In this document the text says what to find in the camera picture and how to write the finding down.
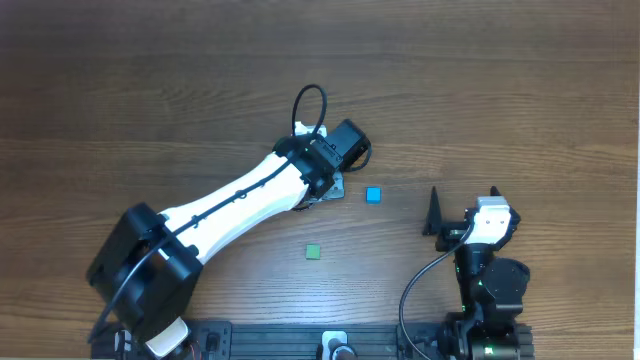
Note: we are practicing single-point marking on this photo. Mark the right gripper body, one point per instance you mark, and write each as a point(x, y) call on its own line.
point(452, 235)

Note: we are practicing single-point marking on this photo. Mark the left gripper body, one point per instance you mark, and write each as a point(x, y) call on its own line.
point(336, 191)

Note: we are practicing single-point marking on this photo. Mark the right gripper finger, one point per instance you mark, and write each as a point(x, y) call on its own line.
point(495, 192)
point(433, 215)

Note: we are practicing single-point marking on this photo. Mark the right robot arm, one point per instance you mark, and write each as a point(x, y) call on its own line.
point(500, 285)

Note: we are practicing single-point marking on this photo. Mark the blue cube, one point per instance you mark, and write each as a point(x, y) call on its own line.
point(373, 194)

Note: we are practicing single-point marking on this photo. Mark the green cube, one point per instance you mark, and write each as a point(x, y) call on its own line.
point(313, 252)

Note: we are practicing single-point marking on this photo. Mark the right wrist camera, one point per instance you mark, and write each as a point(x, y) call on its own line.
point(491, 220)

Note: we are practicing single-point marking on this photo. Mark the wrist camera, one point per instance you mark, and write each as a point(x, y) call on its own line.
point(302, 129)
point(491, 220)

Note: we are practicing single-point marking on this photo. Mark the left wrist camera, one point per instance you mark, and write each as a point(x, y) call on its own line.
point(302, 129)

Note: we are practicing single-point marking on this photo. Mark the mounting rail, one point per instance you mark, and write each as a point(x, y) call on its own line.
point(280, 342)

